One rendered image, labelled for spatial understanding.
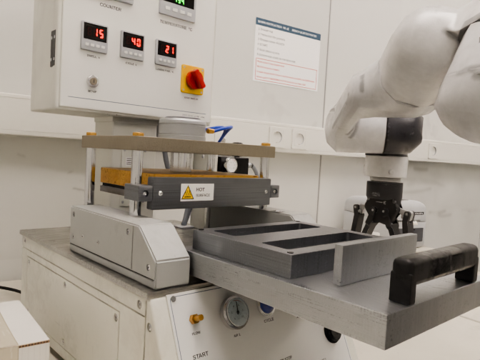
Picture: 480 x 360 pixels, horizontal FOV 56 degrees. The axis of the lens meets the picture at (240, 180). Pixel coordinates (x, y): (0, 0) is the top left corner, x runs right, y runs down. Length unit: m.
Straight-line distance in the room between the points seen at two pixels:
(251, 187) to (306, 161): 0.98
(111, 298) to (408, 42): 0.49
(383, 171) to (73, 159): 0.79
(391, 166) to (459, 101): 0.48
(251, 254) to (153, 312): 0.13
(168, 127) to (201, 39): 0.29
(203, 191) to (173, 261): 0.16
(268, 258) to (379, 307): 0.13
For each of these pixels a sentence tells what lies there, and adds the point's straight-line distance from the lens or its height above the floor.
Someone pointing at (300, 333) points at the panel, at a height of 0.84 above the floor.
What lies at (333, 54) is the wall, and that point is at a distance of 1.83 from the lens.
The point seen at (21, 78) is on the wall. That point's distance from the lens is 1.28.
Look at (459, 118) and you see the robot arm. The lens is 0.53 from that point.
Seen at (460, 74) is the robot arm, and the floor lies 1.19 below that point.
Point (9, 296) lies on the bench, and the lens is 1.16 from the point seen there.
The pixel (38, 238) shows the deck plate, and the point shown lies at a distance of 0.86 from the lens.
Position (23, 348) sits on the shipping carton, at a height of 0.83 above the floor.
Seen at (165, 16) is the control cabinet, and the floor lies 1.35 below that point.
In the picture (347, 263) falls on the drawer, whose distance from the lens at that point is 0.46.
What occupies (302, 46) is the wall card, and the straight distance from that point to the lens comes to 1.72.
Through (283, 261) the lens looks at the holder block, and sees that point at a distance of 0.47.
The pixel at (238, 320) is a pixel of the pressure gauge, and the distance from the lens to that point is 0.59.
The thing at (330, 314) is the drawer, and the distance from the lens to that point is 0.43.
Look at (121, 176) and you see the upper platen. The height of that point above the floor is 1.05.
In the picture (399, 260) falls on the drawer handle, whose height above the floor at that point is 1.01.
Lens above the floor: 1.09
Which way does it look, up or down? 3 degrees down
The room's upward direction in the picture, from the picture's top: 3 degrees clockwise
